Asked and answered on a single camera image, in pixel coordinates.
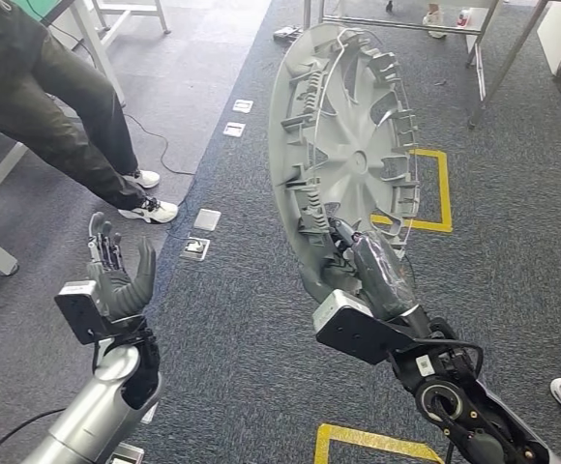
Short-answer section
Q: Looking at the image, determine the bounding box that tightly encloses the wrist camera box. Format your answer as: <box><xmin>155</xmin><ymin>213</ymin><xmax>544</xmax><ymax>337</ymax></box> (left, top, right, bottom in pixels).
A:
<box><xmin>312</xmin><ymin>289</ymin><xmax>414</xmax><ymax>366</ymax></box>
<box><xmin>54</xmin><ymin>280</ymin><xmax>112</xmax><ymax>346</ymax></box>

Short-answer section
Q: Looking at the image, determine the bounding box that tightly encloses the plain silver floor cover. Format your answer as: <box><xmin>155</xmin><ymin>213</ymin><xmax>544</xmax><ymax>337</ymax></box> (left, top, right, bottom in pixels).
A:
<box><xmin>193</xmin><ymin>208</ymin><xmax>222</xmax><ymax>232</ymax></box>
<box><xmin>108</xmin><ymin>442</ymin><xmax>144</xmax><ymax>464</ymax></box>

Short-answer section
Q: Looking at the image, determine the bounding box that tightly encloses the silver plastic wheel hubcap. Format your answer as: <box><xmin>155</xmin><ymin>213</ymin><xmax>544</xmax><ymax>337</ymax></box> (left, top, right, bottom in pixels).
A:
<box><xmin>267</xmin><ymin>22</ymin><xmax>421</xmax><ymax>305</ymax></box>

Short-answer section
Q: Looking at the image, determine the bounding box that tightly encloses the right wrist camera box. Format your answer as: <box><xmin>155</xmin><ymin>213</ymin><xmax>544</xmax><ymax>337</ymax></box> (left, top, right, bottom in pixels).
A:
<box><xmin>312</xmin><ymin>289</ymin><xmax>414</xmax><ymax>366</ymax></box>

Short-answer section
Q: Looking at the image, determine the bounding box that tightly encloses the grey floor power strip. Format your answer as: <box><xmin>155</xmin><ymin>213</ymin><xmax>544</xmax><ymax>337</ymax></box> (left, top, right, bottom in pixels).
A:
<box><xmin>272</xmin><ymin>25</ymin><xmax>303</xmax><ymax>43</ymax></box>

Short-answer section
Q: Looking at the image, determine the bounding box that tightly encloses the open floor socket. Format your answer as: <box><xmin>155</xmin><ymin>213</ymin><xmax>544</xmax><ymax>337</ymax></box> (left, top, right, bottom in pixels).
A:
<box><xmin>180</xmin><ymin>237</ymin><xmax>211</xmax><ymax>263</ymax></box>

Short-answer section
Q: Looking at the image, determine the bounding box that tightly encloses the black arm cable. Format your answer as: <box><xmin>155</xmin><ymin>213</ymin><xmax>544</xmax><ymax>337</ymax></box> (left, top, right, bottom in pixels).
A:
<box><xmin>0</xmin><ymin>407</ymin><xmax>66</xmax><ymax>464</ymax></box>

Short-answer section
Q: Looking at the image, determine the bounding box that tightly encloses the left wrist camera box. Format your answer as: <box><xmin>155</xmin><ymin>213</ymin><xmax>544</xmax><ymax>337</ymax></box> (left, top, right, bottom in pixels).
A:
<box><xmin>54</xmin><ymin>280</ymin><xmax>112</xmax><ymax>346</ymax></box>

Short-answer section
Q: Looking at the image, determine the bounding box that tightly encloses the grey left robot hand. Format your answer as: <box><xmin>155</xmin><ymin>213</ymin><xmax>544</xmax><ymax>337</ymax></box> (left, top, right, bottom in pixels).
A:
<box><xmin>86</xmin><ymin>212</ymin><xmax>157</xmax><ymax>322</ymax></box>

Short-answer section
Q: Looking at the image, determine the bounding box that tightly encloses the black floor cable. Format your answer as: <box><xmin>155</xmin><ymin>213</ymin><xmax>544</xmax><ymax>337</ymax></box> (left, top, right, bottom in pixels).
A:
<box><xmin>124</xmin><ymin>113</ymin><xmax>197</xmax><ymax>177</ymax></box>

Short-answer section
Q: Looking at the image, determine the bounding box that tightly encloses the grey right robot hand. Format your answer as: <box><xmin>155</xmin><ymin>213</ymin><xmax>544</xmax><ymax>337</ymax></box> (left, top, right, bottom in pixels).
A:
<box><xmin>329</xmin><ymin>217</ymin><xmax>420</xmax><ymax>322</ymax></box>

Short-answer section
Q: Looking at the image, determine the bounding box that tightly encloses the green topped white table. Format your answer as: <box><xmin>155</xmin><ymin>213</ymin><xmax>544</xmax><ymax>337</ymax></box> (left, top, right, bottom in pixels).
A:
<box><xmin>12</xmin><ymin>0</ymin><xmax>171</xmax><ymax>109</ymax></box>

